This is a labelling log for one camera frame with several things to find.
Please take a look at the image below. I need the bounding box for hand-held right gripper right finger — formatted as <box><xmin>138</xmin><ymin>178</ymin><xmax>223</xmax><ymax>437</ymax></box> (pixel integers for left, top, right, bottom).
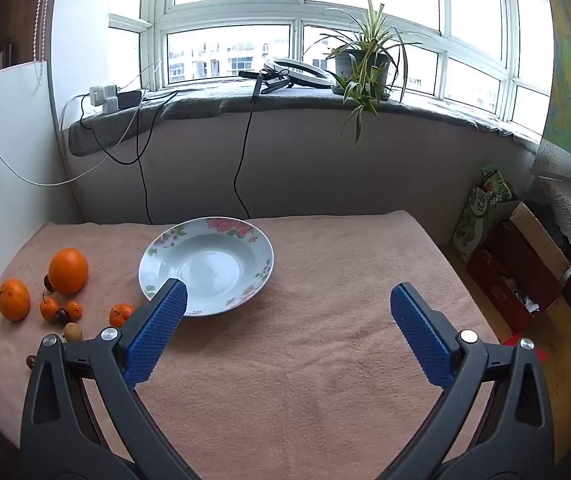
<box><xmin>380</xmin><ymin>282</ymin><xmax>556</xmax><ymax>480</ymax></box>

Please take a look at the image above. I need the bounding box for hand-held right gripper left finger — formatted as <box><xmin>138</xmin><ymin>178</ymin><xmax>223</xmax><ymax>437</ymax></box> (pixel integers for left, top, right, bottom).
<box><xmin>20</xmin><ymin>277</ymin><xmax>201</xmax><ymax>480</ymax></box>

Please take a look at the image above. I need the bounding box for small stemless tangerine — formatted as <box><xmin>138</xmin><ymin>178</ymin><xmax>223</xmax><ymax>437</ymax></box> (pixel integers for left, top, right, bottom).
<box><xmin>109</xmin><ymin>303</ymin><xmax>136</xmax><ymax>328</ymax></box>

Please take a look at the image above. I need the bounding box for medium rough orange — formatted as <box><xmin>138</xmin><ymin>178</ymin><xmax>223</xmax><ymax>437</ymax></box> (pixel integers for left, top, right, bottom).
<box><xmin>0</xmin><ymin>278</ymin><xmax>32</xmax><ymax>322</ymax></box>

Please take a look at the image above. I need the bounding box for tangerine with long stem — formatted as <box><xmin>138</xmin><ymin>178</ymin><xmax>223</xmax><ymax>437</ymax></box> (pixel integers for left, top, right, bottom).
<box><xmin>40</xmin><ymin>292</ymin><xmax>60</xmax><ymax>323</ymax></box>

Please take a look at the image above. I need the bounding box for floral porcelain plate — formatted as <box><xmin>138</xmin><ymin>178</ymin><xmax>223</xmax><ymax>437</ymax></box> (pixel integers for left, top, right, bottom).
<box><xmin>138</xmin><ymin>217</ymin><xmax>275</xmax><ymax>317</ymax></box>

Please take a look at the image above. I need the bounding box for large smooth orange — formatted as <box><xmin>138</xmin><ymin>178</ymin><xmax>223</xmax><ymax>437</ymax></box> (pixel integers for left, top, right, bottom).
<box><xmin>48</xmin><ymin>248</ymin><xmax>89</xmax><ymax>296</ymax></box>

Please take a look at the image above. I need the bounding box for white board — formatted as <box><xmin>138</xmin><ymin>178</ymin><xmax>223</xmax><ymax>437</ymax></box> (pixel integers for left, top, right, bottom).
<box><xmin>0</xmin><ymin>60</ymin><xmax>74</xmax><ymax>281</ymax></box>

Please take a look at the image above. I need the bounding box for red cardboard box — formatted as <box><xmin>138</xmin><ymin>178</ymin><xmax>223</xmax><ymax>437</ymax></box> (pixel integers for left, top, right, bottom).
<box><xmin>467</xmin><ymin>201</ymin><xmax>571</xmax><ymax>333</ymax></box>

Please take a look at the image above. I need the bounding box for green printed bag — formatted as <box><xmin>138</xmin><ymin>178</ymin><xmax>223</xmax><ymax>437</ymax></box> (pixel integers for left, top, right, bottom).
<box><xmin>453</xmin><ymin>164</ymin><xmax>516</xmax><ymax>263</ymax></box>

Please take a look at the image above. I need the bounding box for grey windowsill mat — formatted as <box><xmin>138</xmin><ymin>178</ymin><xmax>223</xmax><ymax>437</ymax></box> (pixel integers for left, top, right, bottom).
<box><xmin>68</xmin><ymin>77</ymin><xmax>546</xmax><ymax>158</ymax></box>

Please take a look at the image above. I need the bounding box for potted spider plant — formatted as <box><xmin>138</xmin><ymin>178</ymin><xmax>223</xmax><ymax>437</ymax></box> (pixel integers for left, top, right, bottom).
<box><xmin>295</xmin><ymin>0</ymin><xmax>423</xmax><ymax>146</ymax></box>

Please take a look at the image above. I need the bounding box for white cable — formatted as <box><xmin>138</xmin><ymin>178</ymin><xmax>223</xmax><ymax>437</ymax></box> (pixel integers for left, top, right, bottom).
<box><xmin>0</xmin><ymin>60</ymin><xmax>164</xmax><ymax>186</ymax></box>

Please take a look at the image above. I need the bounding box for black power strip cable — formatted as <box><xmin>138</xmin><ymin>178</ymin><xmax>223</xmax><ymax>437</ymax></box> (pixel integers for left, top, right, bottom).
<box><xmin>80</xmin><ymin>90</ymin><xmax>179</xmax><ymax>223</ymax></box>

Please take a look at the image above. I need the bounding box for black holder cable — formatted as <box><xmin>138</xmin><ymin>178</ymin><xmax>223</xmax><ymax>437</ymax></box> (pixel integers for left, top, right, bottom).
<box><xmin>234</xmin><ymin>82</ymin><xmax>266</xmax><ymax>221</ymax></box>

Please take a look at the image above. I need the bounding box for white ring light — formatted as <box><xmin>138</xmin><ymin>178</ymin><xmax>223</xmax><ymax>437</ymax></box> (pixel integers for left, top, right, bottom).
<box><xmin>272</xmin><ymin>57</ymin><xmax>339</xmax><ymax>90</ymax></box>

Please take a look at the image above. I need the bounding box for beaded blind cord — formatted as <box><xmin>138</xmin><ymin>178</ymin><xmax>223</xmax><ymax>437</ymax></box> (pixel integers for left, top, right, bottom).
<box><xmin>33</xmin><ymin>0</ymin><xmax>64</xmax><ymax>86</ymax></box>

